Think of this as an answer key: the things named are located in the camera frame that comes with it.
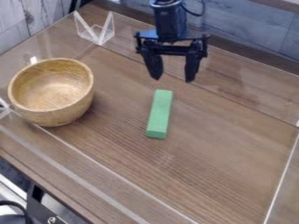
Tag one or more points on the wooden bowl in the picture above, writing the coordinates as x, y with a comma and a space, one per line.
52, 91

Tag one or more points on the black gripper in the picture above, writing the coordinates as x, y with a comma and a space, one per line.
189, 45

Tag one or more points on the clear acrylic right wall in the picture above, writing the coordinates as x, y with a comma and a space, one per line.
283, 211

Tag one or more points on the clear acrylic front wall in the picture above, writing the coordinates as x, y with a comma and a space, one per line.
98, 194

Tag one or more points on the clear acrylic corner bracket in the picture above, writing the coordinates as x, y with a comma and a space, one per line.
94, 33

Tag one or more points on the black table leg bracket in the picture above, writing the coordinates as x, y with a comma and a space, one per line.
45, 209

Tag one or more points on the clear acrylic back wall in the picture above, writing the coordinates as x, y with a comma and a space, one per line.
251, 83

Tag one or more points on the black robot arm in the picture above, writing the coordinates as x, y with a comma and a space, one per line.
169, 17

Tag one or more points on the green stick block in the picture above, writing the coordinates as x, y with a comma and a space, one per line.
158, 115

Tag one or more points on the clear acrylic wall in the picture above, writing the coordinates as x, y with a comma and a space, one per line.
98, 194
251, 83
283, 211

